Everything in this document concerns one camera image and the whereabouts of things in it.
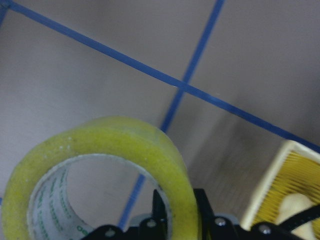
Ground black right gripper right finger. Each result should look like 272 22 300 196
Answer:
193 188 240 240

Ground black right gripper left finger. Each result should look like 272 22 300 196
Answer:
139 189 170 240

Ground yellow clear tape roll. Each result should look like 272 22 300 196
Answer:
1 116 200 240

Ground beige toy croissant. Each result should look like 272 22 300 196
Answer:
275 193 320 240

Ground yellow plastic tray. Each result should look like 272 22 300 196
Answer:
240 140 320 230

